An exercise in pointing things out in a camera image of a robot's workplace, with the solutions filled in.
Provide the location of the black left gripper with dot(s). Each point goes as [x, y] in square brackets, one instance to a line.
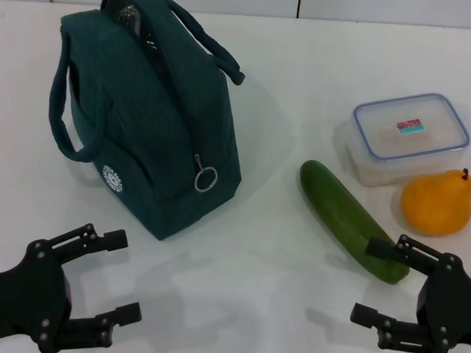
[23, 300]

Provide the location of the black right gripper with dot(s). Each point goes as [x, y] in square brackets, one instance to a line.
[454, 306]

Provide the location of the orange pear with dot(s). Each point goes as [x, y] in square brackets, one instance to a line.
[435, 207]

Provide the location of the green cucumber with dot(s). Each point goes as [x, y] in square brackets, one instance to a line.
[336, 205]

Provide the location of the clear food container blue seal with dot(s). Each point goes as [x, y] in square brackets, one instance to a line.
[411, 146]

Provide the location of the dark teal insulated lunch bag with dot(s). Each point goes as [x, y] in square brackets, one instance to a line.
[163, 121]

